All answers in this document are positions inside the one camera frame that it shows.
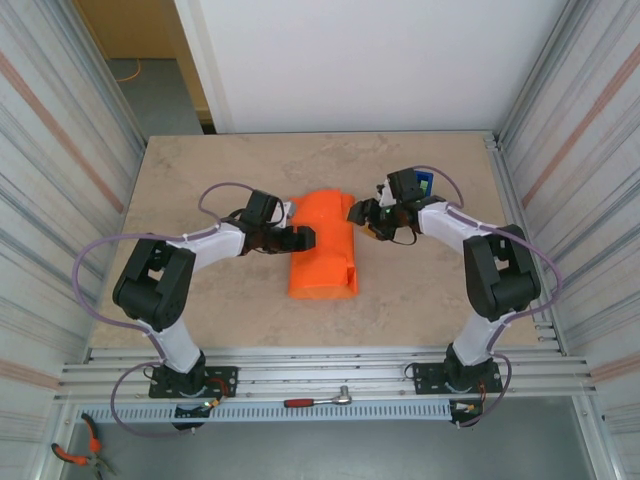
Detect orange floor cable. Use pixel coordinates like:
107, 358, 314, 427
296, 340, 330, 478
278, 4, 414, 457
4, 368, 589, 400
115, 58, 144, 84

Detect orange wrapping paper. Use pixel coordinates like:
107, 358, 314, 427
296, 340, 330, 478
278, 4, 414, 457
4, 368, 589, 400
287, 188, 359, 301

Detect orange handled pliers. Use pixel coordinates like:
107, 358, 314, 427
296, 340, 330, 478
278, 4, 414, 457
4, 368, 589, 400
51, 412, 119, 477

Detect aluminium rail frame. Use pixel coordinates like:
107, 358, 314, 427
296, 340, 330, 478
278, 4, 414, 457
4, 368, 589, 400
54, 346, 599, 407

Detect grey slotted cable duct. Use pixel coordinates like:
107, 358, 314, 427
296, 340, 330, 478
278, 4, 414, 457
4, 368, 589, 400
74, 402, 454, 424

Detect aluminium side rail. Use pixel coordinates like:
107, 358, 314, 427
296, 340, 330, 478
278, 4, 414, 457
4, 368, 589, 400
482, 129, 569, 357

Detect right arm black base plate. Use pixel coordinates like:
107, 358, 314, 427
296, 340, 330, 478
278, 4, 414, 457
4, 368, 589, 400
412, 360, 504, 396

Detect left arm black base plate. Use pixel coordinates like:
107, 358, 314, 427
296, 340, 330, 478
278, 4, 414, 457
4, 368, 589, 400
148, 365, 239, 400

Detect blue tape dispenser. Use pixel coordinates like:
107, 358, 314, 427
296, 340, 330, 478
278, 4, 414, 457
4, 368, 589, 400
412, 168, 435, 197

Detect red handled ratchet wrench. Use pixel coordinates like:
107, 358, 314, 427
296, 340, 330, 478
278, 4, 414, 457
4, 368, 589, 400
283, 384, 354, 409

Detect yellow wooden door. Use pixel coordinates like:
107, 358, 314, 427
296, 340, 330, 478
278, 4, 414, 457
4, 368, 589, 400
74, 0, 214, 126

